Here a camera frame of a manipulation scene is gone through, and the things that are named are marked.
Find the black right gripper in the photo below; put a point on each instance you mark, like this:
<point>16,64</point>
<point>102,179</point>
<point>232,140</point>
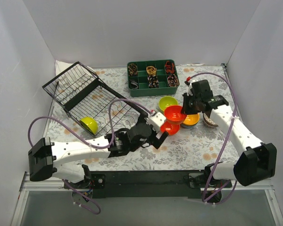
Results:
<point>187,107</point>

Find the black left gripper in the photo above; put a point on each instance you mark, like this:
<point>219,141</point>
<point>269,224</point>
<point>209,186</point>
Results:
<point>153,137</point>

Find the yellow orange bowl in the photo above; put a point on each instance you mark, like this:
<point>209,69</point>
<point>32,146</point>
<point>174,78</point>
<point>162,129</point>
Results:
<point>191,120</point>

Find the red orange bowl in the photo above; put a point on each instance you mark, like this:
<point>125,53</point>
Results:
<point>174,114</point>

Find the brown lattice patterned bowl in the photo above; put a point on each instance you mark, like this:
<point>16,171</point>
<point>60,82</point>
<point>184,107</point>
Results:
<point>208,121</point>

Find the blue bowl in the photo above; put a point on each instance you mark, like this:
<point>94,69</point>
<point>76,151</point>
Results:
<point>187,126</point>

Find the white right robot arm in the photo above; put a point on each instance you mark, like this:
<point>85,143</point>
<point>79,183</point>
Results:
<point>257,160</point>

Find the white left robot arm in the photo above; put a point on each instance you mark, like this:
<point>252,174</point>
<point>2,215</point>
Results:
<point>58,159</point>

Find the floral patterned table mat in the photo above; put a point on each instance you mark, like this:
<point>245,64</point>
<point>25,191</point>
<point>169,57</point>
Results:
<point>186,150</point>

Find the pink floral rolled band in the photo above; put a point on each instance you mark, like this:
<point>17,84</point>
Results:
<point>172,80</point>

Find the green compartment tray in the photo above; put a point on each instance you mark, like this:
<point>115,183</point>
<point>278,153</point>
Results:
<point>142,80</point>

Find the orange black rolled band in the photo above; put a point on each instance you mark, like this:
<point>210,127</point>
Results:
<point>169,67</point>

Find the yellow rolled band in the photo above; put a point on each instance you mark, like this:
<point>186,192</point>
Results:
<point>151,70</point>

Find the black base bar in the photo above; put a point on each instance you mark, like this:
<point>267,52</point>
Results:
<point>158,183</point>

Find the grey white item in tray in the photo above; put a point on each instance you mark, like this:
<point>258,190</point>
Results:
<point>133,84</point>

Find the brown spotted rolled band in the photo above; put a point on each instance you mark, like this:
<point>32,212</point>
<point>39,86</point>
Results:
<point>132,69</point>

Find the small lime green bowl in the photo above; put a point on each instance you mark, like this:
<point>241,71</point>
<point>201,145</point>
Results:
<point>89,124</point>

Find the white cloth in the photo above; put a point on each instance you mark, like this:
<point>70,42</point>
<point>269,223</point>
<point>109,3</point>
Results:
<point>73,71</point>

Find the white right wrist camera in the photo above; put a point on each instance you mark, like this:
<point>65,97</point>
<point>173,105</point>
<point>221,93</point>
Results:
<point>188,83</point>

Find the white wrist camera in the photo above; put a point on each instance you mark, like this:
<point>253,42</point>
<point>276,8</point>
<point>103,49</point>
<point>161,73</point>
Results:
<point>156,120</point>
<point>188,83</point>

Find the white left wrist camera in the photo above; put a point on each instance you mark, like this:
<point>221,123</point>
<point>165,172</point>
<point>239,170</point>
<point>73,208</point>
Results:
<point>156,120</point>

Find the black wire dish rack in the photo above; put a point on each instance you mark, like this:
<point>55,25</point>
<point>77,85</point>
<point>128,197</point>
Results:
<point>94,98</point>

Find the aluminium frame rail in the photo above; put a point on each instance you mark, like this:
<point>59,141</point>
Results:
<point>145,198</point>

